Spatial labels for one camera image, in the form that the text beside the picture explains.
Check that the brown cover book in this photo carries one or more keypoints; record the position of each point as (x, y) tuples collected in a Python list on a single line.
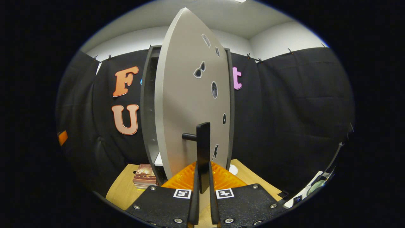
[(145, 174)]

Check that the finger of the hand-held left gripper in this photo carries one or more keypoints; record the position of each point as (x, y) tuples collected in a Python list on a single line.
[(62, 138)]

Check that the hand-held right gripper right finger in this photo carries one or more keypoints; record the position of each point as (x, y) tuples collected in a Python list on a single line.
[(214, 209)]

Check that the white cabinet door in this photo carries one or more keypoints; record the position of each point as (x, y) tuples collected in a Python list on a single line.
[(183, 95)]

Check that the dark grey cabinet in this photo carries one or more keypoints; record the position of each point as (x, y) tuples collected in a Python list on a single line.
[(146, 110)]

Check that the black backdrop cloth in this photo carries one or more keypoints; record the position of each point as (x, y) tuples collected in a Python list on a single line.
[(284, 110)]

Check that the white side desk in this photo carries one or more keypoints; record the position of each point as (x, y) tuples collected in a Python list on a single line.
[(311, 186)]

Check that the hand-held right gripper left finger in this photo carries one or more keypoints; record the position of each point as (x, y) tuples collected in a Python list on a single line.
[(193, 205)]

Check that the row of black clips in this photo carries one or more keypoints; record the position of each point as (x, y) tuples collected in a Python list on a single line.
[(109, 57)]

